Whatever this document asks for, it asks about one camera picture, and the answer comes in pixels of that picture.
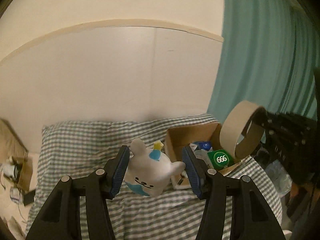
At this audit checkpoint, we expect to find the beige tape roll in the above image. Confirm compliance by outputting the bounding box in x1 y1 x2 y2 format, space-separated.
220 100 266 160

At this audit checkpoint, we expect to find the green 999 medicine box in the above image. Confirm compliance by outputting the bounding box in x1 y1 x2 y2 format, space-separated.
207 149 234 170

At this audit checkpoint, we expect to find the white bear toy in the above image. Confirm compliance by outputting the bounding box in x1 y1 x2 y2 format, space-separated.
124 138 185 197

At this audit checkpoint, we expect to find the clear plastic bag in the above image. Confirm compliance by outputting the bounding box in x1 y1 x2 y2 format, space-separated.
265 160 292 198

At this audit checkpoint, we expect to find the small cardboard box with clutter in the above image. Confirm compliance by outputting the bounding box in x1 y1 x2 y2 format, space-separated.
2 156 33 192

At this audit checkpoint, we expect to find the grey checked bed sheet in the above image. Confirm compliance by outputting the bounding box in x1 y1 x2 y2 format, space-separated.
26 112 283 240

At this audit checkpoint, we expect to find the green curtain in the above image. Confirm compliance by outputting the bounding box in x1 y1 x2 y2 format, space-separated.
208 0 319 121

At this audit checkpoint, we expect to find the blue round tin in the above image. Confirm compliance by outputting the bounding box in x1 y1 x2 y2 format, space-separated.
195 141 212 152

